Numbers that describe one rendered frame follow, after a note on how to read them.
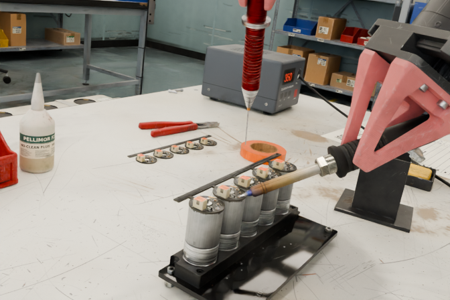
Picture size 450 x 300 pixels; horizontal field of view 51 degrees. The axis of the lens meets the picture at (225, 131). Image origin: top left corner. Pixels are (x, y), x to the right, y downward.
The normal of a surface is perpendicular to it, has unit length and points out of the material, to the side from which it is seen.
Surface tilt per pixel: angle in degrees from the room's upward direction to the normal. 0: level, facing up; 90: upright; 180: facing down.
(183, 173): 0
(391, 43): 61
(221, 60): 90
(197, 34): 90
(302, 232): 0
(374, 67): 87
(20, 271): 0
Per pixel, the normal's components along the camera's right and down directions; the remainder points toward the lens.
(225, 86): -0.49, 0.20
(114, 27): 0.82, 0.27
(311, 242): 0.13, -0.95
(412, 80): -0.04, 0.57
